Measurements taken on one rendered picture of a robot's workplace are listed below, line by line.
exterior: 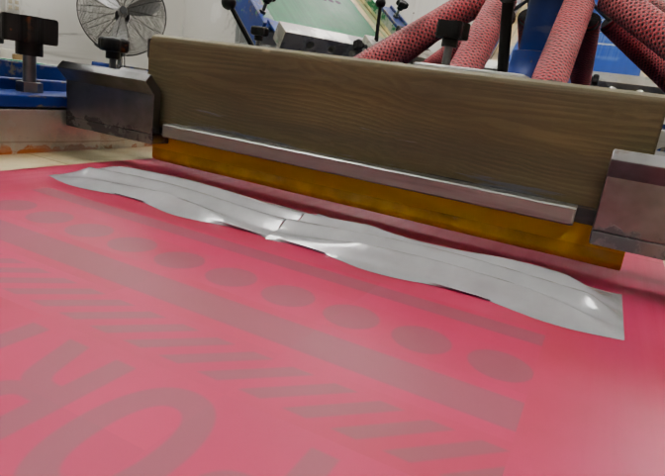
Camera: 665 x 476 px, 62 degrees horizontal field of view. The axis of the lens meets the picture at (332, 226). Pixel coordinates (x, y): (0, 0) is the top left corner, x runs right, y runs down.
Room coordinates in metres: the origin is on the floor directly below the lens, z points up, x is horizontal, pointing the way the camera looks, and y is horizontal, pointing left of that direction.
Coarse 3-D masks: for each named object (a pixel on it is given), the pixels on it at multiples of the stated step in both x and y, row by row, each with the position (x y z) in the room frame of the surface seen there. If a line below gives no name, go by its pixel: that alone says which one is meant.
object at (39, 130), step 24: (0, 120) 0.41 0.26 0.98; (24, 120) 0.43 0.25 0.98; (48, 120) 0.45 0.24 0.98; (0, 144) 0.41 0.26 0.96; (24, 144) 0.43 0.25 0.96; (48, 144) 0.45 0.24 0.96; (72, 144) 0.47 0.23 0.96; (96, 144) 0.50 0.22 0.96; (120, 144) 0.52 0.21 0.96; (144, 144) 0.55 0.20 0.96
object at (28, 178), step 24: (24, 168) 0.38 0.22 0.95; (48, 168) 0.39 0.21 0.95; (72, 168) 0.40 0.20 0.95; (144, 168) 0.44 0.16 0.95; (168, 168) 0.45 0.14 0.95; (192, 168) 0.47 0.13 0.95; (0, 192) 0.31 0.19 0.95; (96, 192) 0.34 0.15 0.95; (240, 192) 0.40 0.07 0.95; (264, 192) 0.41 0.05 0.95; (288, 192) 0.42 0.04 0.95; (168, 216) 0.31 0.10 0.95; (240, 240) 0.28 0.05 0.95
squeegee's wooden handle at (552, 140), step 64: (192, 64) 0.43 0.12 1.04; (256, 64) 0.40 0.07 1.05; (320, 64) 0.38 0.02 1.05; (384, 64) 0.37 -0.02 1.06; (256, 128) 0.40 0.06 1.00; (320, 128) 0.38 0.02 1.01; (384, 128) 0.36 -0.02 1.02; (448, 128) 0.34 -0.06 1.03; (512, 128) 0.33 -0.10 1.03; (576, 128) 0.31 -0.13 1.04; (640, 128) 0.30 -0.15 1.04; (576, 192) 0.31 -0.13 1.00
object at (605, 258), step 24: (216, 168) 0.43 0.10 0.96; (240, 168) 0.42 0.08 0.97; (312, 192) 0.39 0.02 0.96; (336, 192) 0.38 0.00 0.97; (408, 216) 0.36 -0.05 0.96; (432, 216) 0.35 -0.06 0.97; (456, 216) 0.35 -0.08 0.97; (504, 240) 0.33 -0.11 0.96; (528, 240) 0.33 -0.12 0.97; (552, 240) 0.32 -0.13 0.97; (600, 264) 0.31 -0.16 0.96
